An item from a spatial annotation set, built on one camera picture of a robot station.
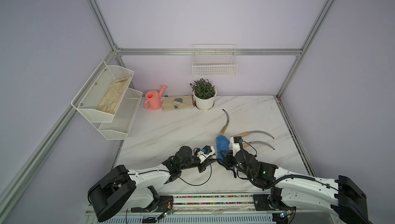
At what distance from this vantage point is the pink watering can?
42.2 inches

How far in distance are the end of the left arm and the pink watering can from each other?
0.55 meters

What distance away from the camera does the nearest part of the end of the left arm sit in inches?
25.0
